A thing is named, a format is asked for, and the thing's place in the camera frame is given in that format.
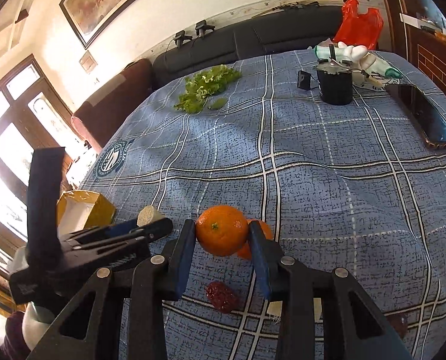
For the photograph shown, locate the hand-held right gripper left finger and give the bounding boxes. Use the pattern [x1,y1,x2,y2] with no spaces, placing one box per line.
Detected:
[26,218,197,360]

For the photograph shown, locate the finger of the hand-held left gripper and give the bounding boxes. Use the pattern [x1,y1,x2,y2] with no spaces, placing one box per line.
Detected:
[60,220,143,244]
[73,217,174,257]

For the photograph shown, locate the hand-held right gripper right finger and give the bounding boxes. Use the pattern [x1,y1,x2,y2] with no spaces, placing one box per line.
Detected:
[247,220,413,360]

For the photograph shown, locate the beige corn cob piece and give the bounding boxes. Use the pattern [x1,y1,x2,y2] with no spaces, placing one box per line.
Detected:
[137,205,165,229]

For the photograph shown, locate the large orange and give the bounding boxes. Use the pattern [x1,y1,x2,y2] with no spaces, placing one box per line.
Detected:
[195,205,250,257]

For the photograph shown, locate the person's left forearm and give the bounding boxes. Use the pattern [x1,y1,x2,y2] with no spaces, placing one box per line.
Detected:
[3,309,32,360]

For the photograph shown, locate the small orange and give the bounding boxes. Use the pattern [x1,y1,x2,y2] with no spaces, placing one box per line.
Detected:
[236,218,274,260]

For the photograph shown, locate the yellow cardboard box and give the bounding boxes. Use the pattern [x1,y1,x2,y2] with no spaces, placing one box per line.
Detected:
[56,190,116,237]

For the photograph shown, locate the red wrinkled jujube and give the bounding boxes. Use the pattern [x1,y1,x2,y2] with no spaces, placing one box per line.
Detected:
[205,281,240,314]

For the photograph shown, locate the brown cushion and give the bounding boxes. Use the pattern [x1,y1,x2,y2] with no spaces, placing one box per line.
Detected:
[71,59,154,149]

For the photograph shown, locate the wooden framed glass door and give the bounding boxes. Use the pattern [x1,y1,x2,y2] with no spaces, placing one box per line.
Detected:
[0,54,73,256]

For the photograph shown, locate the green lettuce leaves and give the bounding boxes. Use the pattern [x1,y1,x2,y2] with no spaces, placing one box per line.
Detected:
[173,64,243,113]

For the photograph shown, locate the small black box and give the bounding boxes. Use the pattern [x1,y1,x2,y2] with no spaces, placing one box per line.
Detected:
[297,70,313,91]

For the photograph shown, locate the black box device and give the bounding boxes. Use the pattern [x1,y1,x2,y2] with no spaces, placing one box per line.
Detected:
[315,45,355,106]

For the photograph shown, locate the black clip-on device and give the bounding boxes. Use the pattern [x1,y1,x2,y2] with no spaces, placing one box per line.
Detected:
[174,31,193,49]
[195,20,216,38]

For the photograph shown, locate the black leather sofa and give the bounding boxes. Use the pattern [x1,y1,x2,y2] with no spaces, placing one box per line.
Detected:
[152,5,349,87]

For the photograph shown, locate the black smartphone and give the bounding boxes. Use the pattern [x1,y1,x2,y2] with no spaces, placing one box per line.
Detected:
[386,83,446,151]

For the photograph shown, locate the white green printed bag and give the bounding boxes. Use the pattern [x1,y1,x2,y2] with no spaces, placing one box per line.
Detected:
[352,54,400,91]

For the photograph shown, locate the red plastic bag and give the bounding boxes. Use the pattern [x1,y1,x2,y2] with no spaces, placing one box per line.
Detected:
[332,0,384,51]

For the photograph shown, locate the wooden brick-pattern partition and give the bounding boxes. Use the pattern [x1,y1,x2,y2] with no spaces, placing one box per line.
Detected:
[373,0,446,91]

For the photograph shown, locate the white shelf board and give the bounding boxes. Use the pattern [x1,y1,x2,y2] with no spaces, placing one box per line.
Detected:
[400,13,437,31]

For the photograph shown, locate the wall switch plate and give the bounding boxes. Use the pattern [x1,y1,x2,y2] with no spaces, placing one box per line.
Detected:
[78,53,97,73]

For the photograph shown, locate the framed wall painting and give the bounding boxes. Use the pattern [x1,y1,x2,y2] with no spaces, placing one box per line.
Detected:
[60,0,182,49]

